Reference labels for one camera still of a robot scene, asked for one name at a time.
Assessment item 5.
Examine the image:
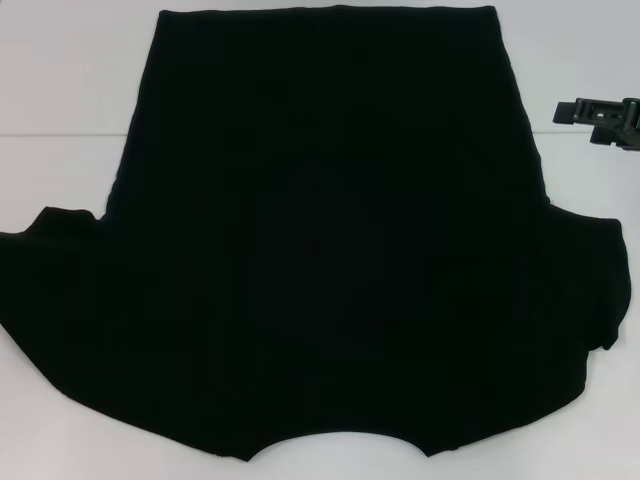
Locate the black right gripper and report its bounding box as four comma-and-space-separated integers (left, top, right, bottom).
552, 96, 640, 152

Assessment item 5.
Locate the black shirt with white print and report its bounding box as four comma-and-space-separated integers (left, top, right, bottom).
0, 3, 633, 460

